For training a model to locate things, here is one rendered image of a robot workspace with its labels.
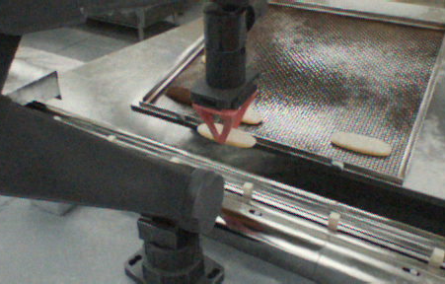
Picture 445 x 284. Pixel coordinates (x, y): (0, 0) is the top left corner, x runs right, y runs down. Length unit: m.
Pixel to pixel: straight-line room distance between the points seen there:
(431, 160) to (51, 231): 0.61
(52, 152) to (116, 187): 0.09
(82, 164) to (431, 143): 0.61
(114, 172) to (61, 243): 0.36
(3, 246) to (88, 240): 0.12
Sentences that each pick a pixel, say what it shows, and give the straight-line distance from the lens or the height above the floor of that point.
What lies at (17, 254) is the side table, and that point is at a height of 0.82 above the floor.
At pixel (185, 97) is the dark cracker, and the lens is 0.87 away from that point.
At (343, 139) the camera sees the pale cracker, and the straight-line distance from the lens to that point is 0.76.
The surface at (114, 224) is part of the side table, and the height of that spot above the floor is 0.82.
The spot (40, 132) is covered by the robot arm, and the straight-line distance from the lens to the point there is 0.29.
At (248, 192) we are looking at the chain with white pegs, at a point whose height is 0.86.
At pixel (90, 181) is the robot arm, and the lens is 0.34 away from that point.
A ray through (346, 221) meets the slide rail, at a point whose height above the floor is 0.85.
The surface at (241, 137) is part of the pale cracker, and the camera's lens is 0.67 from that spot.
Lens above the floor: 1.32
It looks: 35 degrees down
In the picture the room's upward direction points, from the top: straight up
